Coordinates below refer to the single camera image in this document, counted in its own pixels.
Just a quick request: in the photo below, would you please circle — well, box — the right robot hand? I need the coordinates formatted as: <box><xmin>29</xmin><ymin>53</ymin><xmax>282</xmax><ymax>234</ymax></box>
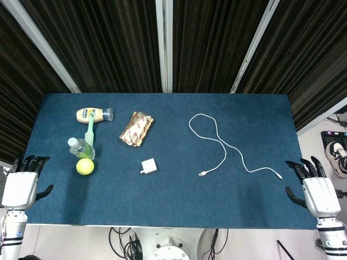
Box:
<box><xmin>284</xmin><ymin>155</ymin><xmax>342</xmax><ymax>219</ymax></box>

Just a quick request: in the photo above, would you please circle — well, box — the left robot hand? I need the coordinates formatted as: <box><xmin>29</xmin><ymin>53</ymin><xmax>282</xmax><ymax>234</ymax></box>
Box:
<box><xmin>1</xmin><ymin>154</ymin><xmax>54</xmax><ymax>211</ymax></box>

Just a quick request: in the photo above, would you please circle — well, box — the white USB cable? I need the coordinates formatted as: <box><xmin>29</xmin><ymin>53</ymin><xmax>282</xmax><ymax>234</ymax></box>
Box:
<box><xmin>188</xmin><ymin>113</ymin><xmax>283</xmax><ymax>180</ymax></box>

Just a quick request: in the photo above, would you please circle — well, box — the white charger adapter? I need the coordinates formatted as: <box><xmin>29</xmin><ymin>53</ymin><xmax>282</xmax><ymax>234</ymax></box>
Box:
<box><xmin>139</xmin><ymin>159</ymin><xmax>158</xmax><ymax>176</ymax></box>

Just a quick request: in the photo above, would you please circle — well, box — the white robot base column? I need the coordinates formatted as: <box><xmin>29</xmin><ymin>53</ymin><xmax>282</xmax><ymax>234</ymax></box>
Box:
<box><xmin>132</xmin><ymin>226</ymin><xmax>217</xmax><ymax>260</ymax></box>

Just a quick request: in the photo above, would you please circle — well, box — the white and black sneaker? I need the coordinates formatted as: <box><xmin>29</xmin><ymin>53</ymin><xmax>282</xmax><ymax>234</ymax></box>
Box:
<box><xmin>325</xmin><ymin>141</ymin><xmax>347</xmax><ymax>179</ymax></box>

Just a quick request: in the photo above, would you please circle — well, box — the black electronic device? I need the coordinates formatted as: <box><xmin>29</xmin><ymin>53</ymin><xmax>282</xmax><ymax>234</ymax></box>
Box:
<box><xmin>320</xmin><ymin>131</ymin><xmax>347</xmax><ymax>155</ymax></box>

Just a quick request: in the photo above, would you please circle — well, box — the yellow-green tennis ball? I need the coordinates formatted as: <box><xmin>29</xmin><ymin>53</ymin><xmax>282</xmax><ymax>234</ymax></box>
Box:
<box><xmin>76</xmin><ymin>158</ymin><xmax>95</xmax><ymax>176</ymax></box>

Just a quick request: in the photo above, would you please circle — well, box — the clear bottle with yellow-green liquid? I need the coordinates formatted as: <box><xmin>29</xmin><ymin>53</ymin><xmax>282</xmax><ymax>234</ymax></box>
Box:
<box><xmin>67</xmin><ymin>137</ymin><xmax>97</xmax><ymax>160</ymax></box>

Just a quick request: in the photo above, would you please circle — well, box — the black pleated curtain panel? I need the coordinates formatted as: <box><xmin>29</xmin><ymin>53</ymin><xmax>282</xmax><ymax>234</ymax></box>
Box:
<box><xmin>20</xmin><ymin>0</ymin><xmax>163</xmax><ymax>94</ymax></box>
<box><xmin>0</xmin><ymin>5</ymin><xmax>72</xmax><ymax>166</ymax></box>
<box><xmin>236</xmin><ymin>0</ymin><xmax>347</xmax><ymax>131</ymax></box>
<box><xmin>172</xmin><ymin>0</ymin><xmax>271</xmax><ymax>94</ymax></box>

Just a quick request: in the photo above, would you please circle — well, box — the green plastic brush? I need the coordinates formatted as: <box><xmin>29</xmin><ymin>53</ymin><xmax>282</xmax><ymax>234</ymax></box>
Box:
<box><xmin>83</xmin><ymin>113</ymin><xmax>96</xmax><ymax>147</ymax></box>

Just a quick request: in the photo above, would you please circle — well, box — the mayonnaise squeeze bottle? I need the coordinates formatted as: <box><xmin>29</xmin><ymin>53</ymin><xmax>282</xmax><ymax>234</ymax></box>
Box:
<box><xmin>76</xmin><ymin>107</ymin><xmax>114</xmax><ymax>124</ymax></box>

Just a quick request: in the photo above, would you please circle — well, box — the gold and red snack packet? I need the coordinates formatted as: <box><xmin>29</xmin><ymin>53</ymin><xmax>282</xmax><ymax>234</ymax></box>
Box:
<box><xmin>118</xmin><ymin>110</ymin><xmax>155</xmax><ymax>148</ymax></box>

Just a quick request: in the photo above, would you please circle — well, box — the blue table mat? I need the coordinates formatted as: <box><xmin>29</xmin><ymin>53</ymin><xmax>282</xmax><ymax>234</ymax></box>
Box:
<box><xmin>16</xmin><ymin>93</ymin><xmax>320</xmax><ymax>230</ymax></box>

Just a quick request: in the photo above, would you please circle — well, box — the white metal frame post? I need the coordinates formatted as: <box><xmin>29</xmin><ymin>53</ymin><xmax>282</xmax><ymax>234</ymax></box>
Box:
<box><xmin>296</xmin><ymin>104</ymin><xmax>347</xmax><ymax>136</ymax></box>
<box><xmin>0</xmin><ymin>0</ymin><xmax>81</xmax><ymax>94</ymax></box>
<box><xmin>230</xmin><ymin>0</ymin><xmax>282</xmax><ymax>94</ymax></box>
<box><xmin>155</xmin><ymin>0</ymin><xmax>174</xmax><ymax>94</ymax></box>

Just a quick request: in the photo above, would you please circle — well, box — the black floor cable bundle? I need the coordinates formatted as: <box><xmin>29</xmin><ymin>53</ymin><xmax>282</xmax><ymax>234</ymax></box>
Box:
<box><xmin>208</xmin><ymin>229</ymin><xmax>230</xmax><ymax>260</ymax></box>
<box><xmin>108</xmin><ymin>226</ymin><xmax>143</xmax><ymax>260</ymax></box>

